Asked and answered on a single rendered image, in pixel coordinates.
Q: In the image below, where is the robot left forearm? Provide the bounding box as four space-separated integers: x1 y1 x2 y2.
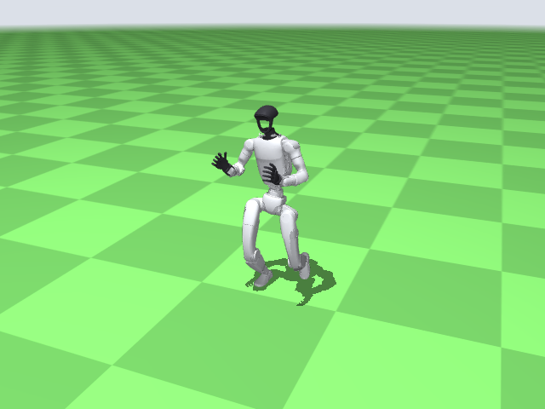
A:
279 171 308 187

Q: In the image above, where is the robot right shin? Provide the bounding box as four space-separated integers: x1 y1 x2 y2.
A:
244 254 270 275

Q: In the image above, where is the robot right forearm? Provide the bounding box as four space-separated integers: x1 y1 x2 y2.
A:
227 164 239 177

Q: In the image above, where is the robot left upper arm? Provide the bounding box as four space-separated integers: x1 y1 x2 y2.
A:
282 139 307 174

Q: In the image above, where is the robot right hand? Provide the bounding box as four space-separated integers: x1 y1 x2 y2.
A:
211 152 234 176

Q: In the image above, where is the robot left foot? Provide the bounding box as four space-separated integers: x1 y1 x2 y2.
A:
299 252 310 279

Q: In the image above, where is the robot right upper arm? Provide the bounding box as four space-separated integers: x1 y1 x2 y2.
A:
235 138 255 176

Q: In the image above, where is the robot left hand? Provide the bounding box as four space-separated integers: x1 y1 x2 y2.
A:
262 163 282 185

